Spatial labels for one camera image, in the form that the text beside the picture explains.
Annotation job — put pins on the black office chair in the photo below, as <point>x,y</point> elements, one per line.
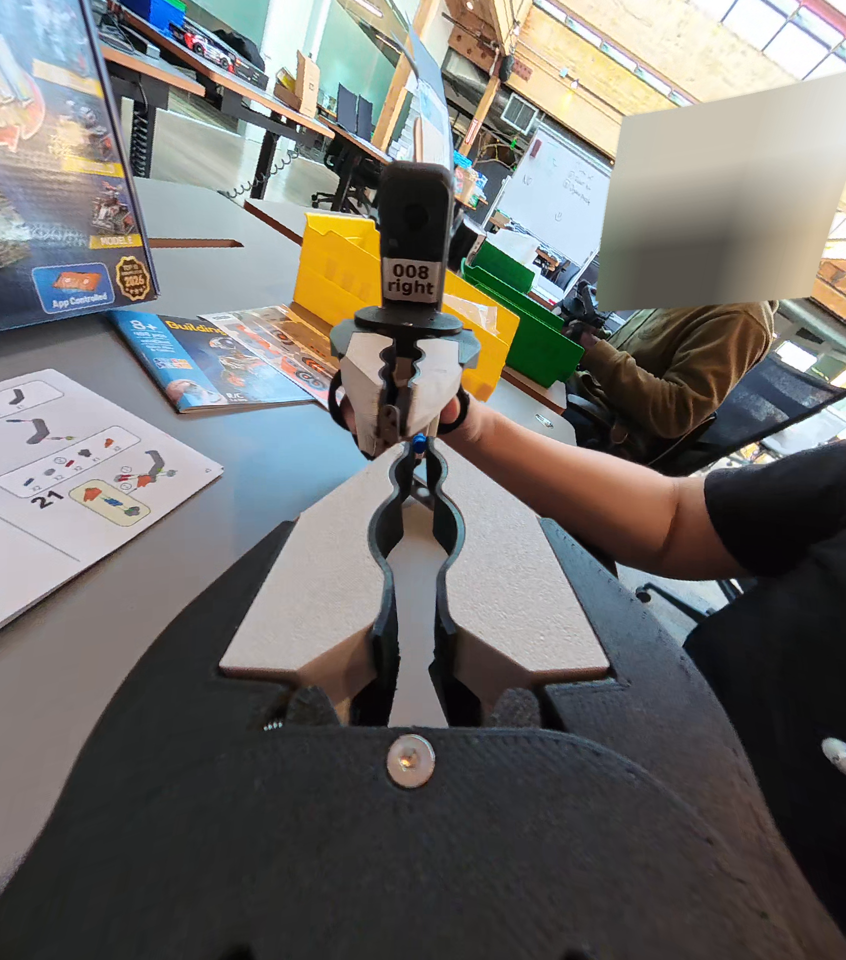
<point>775,405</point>

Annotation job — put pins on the cardboard box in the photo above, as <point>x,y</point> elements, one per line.
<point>299,86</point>

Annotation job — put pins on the grey desk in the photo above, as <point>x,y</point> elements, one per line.
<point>258,450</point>

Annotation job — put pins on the person's right forearm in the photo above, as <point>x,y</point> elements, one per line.
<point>603,495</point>

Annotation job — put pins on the person's black shirt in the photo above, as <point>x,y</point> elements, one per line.
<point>805,637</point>

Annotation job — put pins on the wooden display easel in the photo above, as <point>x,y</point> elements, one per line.
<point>430,112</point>

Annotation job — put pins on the open instruction manual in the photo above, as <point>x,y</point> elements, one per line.
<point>55,487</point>

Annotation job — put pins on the blue storage bin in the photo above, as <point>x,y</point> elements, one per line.
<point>153,11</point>

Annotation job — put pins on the red toy race car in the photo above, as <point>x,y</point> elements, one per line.
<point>202,45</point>

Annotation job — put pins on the robot kit box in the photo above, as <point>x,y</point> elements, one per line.
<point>33,150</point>

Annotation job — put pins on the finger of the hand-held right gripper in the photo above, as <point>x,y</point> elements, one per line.
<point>438,375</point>
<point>363,382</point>

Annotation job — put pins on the person's right hand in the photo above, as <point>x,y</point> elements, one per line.
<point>472,424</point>

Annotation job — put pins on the clear plastic bags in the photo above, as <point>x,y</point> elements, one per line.
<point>472,311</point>

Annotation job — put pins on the sticker sheet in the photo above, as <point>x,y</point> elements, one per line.
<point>280,352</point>

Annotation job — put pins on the blue cover booklet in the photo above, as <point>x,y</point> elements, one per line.
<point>190,360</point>

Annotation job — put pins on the whiteboard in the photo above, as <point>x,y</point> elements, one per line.
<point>558,195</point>

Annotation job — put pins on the yellow storage bin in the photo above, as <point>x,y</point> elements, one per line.
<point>333,277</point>

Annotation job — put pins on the green storage bin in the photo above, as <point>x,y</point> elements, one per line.
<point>535,337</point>

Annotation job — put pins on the blue connector pin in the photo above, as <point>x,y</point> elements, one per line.
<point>419,442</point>

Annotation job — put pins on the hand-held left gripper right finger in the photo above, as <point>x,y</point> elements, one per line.
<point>520,600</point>

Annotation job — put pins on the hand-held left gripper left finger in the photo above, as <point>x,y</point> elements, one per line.
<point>310,600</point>

